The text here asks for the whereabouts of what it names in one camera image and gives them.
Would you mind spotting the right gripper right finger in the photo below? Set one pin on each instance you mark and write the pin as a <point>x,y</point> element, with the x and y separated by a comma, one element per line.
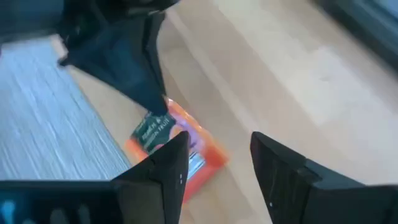
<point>295,186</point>

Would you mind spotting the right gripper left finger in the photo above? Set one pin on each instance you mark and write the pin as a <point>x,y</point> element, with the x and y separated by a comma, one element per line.
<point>155,186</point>

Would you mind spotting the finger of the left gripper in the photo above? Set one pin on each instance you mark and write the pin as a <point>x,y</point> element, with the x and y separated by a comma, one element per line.
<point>118,62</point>
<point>157,53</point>

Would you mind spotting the orange peach tea packet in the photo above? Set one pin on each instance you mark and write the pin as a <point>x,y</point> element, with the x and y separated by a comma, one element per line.
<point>208,155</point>

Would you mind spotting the grey woven placemat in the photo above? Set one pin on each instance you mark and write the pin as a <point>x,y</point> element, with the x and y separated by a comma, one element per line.
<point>46,124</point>

